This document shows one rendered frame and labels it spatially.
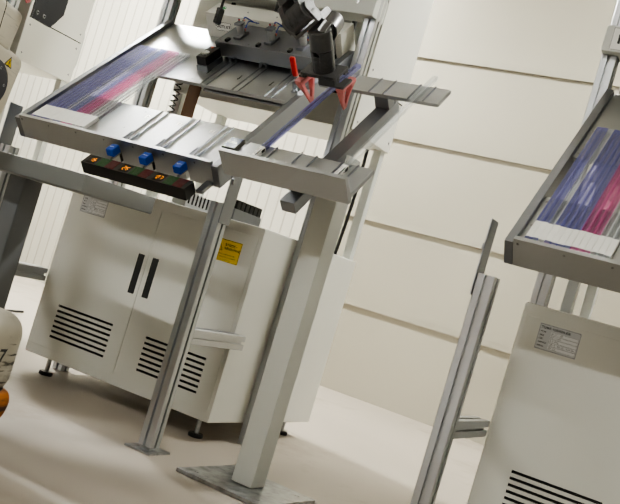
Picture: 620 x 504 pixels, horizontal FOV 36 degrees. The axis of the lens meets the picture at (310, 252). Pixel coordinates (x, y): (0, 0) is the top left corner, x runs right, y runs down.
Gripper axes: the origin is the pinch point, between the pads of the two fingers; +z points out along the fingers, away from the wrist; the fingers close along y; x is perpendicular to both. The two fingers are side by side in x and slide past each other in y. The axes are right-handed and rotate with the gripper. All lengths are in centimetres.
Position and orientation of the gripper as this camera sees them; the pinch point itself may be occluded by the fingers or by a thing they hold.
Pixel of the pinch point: (327, 102)
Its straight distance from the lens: 243.0
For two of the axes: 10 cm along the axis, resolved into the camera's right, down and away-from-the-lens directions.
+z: 1.1, 7.9, 6.0
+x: -5.3, 5.6, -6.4
